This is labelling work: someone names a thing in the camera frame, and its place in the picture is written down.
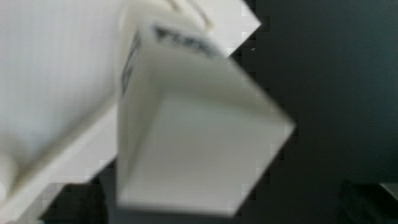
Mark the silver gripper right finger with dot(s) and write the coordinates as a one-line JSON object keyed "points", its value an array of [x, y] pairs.
{"points": [[369, 205]]}

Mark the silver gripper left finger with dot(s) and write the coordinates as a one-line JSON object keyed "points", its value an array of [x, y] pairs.
{"points": [[79, 206]]}

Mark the white desk top tray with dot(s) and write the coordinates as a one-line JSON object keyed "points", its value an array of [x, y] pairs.
{"points": [[60, 39]]}

